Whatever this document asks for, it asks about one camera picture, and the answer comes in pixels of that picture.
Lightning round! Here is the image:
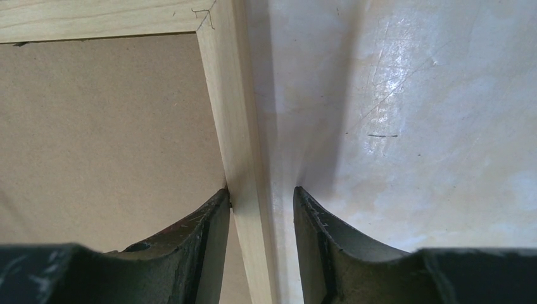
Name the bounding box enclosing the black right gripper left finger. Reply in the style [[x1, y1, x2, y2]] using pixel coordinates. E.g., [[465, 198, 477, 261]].
[[1, 189, 230, 303]]

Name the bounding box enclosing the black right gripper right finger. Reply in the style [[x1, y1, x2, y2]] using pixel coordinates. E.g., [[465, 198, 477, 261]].
[[293, 187, 536, 303]]

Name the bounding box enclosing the brown cardboard backing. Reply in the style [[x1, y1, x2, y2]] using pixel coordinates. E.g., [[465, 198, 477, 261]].
[[0, 32, 253, 304]]

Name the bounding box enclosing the light wooden picture frame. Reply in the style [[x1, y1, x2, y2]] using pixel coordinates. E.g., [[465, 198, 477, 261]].
[[1, 1, 278, 303]]

